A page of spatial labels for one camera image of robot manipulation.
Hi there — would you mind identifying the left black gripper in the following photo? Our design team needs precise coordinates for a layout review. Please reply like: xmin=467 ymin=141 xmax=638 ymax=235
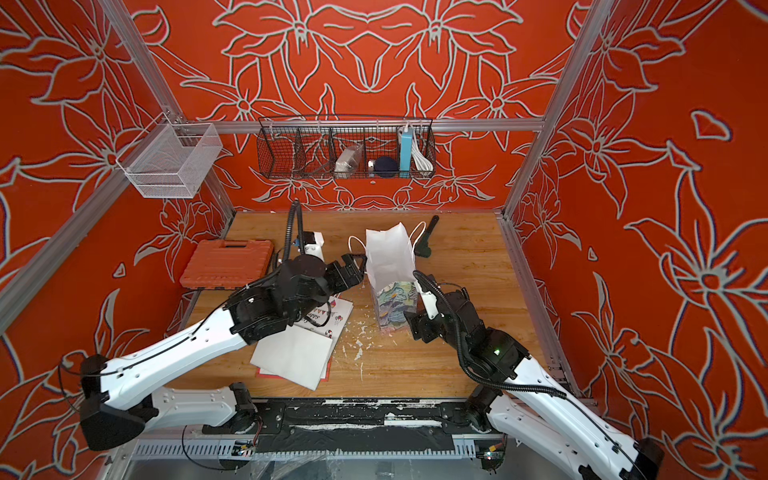
xmin=294 ymin=252 xmax=371 ymax=324

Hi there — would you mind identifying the white happy day paper bag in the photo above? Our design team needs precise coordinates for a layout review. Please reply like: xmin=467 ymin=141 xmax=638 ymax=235
xmin=254 ymin=297 xmax=354 ymax=360

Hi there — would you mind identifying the colourful patterned paper bag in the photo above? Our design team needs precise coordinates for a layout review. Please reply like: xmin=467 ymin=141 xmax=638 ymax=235
xmin=347 ymin=221 xmax=426 ymax=332

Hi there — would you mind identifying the red RICH paper bag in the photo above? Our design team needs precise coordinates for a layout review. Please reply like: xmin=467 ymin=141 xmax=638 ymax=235
xmin=251 ymin=341 xmax=331 ymax=390

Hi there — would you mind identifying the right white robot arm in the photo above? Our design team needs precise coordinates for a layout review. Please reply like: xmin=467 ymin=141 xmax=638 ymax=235
xmin=407 ymin=271 xmax=664 ymax=479

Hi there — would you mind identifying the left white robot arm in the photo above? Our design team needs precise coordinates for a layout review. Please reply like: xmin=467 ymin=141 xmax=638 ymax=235
xmin=78 ymin=201 xmax=367 ymax=451

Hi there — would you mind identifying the dark green wrench tool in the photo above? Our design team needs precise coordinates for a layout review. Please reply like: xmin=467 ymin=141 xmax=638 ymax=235
xmin=414 ymin=215 xmax=440 ymax=258

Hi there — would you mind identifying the silver packet in basket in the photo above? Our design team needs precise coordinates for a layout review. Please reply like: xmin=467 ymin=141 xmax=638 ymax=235
xmin=334 ymin=144 xmax=364 ymax=179

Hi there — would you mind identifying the dark blue round object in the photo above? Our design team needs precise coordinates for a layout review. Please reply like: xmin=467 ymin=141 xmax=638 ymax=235
xmin=373 ymin=156 xmax=399 ymax=178

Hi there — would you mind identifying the orange plastic tool case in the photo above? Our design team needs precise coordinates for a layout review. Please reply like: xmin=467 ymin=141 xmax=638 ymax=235
xmin=180 ymin=240 xmax=274 ymax=290

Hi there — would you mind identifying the light blue box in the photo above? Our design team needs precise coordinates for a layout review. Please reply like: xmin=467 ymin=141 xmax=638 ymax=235
xmin=398 ymin=124 xmax=413 ymax=178

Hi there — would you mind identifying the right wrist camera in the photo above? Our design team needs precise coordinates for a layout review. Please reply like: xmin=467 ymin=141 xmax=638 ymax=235
xmin=419 ymin=290 xmax=439 ymax=320

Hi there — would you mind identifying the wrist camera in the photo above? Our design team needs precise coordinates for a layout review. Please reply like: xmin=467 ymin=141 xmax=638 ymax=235
xmin=297 ymin=231 xmax=325 ymax=261
xmin=419 ymin=290 xmax=439 ymax=320

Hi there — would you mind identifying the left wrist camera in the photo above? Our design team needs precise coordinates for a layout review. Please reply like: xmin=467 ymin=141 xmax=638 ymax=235
xmin=297 ymin=231 xmax=325 ymax=261

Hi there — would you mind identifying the white slotted cable duct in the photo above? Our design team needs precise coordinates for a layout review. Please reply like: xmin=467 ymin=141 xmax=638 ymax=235
xmin=130 ymin=439 xmax=477 ymax=462

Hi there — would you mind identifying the black wire wall basket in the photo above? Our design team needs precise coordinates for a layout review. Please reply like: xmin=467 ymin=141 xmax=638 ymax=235
xmin=256 ymin=115 xmax=438 ymax=180

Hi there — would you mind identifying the white cable in basket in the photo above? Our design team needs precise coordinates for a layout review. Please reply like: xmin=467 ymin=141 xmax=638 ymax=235
xmin=412 ymin=140 xmax=434 ymax=176

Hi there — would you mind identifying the white wire mesh basket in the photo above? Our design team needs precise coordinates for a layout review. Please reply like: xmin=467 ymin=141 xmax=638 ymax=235
xmin=116 ymin=112 xmax=223 ymax=199

